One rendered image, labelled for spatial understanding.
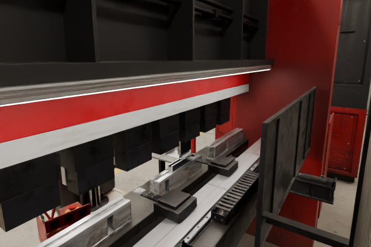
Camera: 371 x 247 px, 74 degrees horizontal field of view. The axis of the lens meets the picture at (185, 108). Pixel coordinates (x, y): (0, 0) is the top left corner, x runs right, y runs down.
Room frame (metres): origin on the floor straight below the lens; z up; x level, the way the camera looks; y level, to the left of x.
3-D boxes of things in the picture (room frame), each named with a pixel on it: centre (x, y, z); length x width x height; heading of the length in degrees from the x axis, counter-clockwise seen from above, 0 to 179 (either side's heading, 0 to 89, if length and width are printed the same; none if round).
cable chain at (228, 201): (0.87, -0.21, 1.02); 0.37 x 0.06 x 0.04; 146
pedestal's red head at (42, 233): (1.06, 0.59, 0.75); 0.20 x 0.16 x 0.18; 135
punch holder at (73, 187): (0.79, 0.33, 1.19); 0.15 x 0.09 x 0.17; 146
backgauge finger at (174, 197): (0.85, 0.10, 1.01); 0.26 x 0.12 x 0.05; 56
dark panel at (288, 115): (1.17, -0.55, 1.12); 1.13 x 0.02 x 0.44; 146
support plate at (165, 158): (1.34, 0.13, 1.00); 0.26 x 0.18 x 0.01; 56
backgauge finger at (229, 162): (1.18, -0.12, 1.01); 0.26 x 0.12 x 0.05; 56
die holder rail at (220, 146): (1.72, -0.30, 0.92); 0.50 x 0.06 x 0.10; 146
